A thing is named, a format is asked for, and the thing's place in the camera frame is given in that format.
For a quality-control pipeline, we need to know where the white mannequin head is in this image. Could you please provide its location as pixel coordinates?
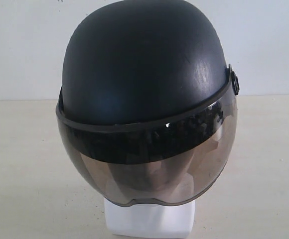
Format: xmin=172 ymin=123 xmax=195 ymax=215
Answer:
xmin=104 ymin=199 xmax=195 ymax=239

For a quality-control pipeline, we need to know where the black helmet with tinted visor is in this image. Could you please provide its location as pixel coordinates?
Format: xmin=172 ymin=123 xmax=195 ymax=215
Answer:
xmin=56 ymin=0 xmax=240 ymax=207

